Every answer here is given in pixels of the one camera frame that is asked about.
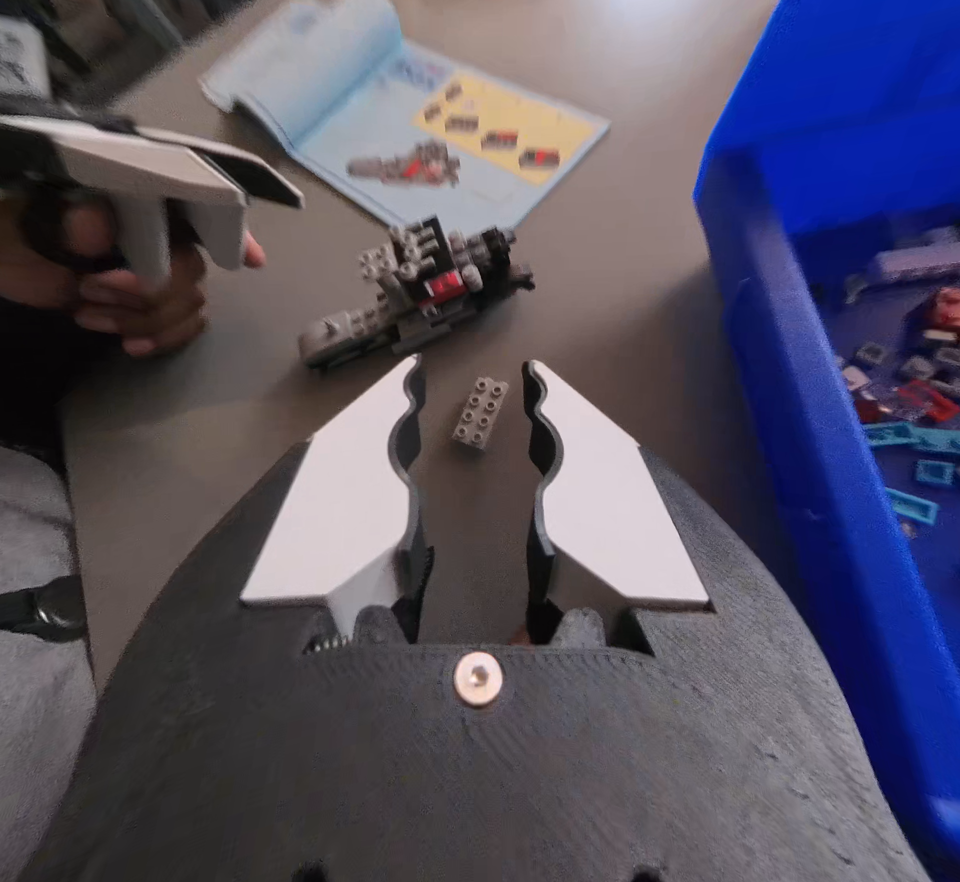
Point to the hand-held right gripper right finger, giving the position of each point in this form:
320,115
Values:
615,522

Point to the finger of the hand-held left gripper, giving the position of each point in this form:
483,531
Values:
135,162
255,177

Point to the person's grey sweatshirt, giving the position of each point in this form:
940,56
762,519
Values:
37,709

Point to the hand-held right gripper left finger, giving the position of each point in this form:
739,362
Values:
337,522

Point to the dark grey studded toy brick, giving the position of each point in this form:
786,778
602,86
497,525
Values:
480,413

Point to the blue plastic bin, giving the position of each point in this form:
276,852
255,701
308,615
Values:
787,372

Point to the grey black toy brick model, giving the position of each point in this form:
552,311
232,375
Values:
420,282

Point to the person's left hand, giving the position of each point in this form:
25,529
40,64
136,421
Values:
150,312

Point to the toy brick instruction booklet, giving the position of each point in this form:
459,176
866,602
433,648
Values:
337,87

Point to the grey desk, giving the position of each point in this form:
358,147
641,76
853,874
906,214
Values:
637,222

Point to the colourful toy brick pile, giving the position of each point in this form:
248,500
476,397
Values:
915,387

